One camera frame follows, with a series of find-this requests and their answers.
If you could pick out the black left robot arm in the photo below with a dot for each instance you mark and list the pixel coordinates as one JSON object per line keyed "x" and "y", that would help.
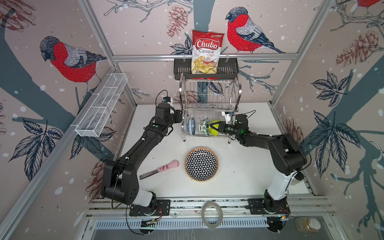
{"x": 120, "y": 180}

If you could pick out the glass jar white lid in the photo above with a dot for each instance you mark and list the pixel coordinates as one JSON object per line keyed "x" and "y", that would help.
{"x": 307, "y": 225}

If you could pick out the green leaf pattern cup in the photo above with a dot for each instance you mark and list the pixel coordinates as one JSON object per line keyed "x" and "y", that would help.
{"x": 204, "y": 127}

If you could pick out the pink cat paw knife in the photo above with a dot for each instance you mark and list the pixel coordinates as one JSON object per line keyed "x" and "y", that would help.
{"x": 173, "y": 164}

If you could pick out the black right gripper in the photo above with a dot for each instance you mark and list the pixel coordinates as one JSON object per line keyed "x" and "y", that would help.
{"x": 221, "y": 127}

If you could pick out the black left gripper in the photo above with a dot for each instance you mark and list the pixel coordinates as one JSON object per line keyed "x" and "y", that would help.
{"x": 178, "y": 116}

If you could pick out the steel two-tier dish rack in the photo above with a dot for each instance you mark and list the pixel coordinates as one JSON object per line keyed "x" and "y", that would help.
{"x": 207, "y": 99}

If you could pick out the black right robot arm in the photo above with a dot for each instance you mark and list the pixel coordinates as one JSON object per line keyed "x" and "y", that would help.
{"x": 287, "y": 156}

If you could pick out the white patterned plate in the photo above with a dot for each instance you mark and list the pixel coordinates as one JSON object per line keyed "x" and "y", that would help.
{"x": 201, "y": 164}

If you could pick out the white wire mesh basket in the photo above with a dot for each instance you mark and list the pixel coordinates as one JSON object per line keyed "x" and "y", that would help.
{"x": 99, "y": 112}

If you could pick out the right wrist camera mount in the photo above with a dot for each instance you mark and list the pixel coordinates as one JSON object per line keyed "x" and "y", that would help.
{"x": 227, "y": 116}

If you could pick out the grey tape roll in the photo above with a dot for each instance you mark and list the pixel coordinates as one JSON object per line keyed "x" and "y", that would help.
{"x": 208, "y": 211}

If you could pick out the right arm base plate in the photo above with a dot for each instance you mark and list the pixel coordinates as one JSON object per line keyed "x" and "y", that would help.
{"x": 268, "y": 207}

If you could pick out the Chuba cassava chips bag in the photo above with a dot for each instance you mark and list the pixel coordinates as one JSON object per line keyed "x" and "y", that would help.
{"x": 206, "y": 52}

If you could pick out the small jar black lid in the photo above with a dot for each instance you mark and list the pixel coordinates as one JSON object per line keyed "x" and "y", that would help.
{"x": 297, "y": 177}

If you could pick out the blue floral white bowl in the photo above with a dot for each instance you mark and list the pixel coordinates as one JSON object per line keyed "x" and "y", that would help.
{"x": 191, "y": 126}

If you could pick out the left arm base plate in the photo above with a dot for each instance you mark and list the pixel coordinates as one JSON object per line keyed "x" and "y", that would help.
{"x": 155, "y": 209}

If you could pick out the black wall shelf basket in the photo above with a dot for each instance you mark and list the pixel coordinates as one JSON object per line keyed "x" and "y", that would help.
{"x": 227, "y": 70}

